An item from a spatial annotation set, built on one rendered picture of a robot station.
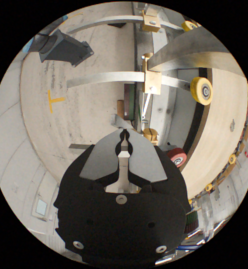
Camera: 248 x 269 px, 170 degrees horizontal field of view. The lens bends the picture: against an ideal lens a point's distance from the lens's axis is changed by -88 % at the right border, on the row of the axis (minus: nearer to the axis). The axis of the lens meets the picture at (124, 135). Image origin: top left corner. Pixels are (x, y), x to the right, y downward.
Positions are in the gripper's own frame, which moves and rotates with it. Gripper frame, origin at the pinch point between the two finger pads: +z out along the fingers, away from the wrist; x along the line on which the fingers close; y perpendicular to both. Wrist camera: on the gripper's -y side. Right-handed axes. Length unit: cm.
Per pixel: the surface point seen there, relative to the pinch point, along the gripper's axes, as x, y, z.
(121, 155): -1.4, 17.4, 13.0
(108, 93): -22, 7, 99
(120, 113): -7, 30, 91
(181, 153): 18.6, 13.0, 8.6
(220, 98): 31.9, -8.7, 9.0
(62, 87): -87, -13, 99
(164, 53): 6.0, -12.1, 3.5
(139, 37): 5.4, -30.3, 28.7
